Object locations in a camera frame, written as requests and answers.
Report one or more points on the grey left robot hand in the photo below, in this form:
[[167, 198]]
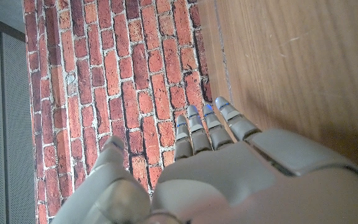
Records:
[[244, 186]]

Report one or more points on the printed red brick backdrop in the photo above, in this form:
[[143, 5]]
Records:
[[120, 77]]

